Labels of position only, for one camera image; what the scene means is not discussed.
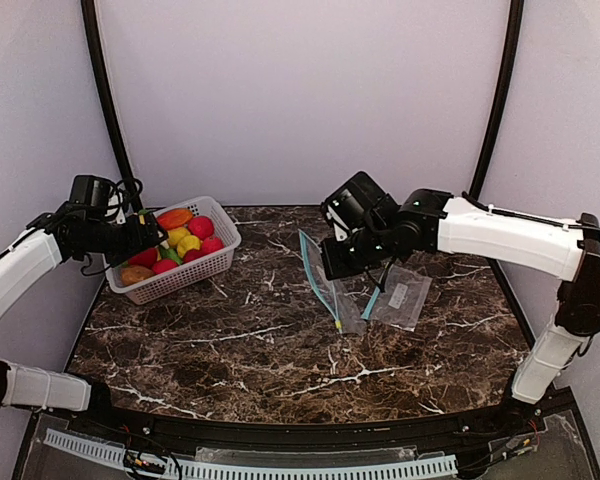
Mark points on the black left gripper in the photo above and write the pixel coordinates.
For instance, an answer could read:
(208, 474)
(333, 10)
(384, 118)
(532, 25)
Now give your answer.
(147, 235)

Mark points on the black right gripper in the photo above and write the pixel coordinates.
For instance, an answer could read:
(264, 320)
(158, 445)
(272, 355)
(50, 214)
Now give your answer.
(333, 258)

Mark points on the clear zip bag blue zipper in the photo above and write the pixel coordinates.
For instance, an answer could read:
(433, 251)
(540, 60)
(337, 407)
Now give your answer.
(331, 293)

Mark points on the red toy bell pepper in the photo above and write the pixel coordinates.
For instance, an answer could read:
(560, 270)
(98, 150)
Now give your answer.
(164, 265)

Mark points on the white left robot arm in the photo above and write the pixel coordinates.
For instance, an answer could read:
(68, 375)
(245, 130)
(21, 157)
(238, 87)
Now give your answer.
(72, 232)

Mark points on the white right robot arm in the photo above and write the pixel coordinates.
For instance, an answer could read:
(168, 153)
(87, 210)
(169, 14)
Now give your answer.
(371, 227)

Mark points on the red toy tomato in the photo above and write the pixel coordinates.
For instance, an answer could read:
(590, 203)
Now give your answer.
(145, 259)

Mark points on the orange toy mango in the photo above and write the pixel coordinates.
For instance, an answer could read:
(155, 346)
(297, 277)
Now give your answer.
(174, 218)

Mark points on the yellow toy lemon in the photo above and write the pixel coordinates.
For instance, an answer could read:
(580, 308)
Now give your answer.
(176, 235)

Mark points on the brown toy potato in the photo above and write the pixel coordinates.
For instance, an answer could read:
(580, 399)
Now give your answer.
(134, 274)

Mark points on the pink red toy fruit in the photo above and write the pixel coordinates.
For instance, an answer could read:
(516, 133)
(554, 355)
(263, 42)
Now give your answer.
(201, 227)

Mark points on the white plastic mesh basket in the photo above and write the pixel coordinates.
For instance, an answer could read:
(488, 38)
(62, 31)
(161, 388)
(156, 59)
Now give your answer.
(198, 260)

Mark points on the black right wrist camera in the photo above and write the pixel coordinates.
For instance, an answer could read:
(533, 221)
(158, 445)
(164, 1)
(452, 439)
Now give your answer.
(355, 202)

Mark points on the black frame post left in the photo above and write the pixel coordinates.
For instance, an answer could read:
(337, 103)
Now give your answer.
(103, 87)

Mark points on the black frame post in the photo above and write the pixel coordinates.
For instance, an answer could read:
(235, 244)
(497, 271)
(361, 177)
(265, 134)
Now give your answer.
(501, 91)
(103, 87)

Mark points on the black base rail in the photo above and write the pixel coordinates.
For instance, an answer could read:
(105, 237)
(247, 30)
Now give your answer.
(450, 432)

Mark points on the white slotted cable duct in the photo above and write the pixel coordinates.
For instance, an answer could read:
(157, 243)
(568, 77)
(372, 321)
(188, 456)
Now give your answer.
(208, 463)

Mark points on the black frame post right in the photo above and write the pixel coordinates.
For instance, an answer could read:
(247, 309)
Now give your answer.
(501, 91)

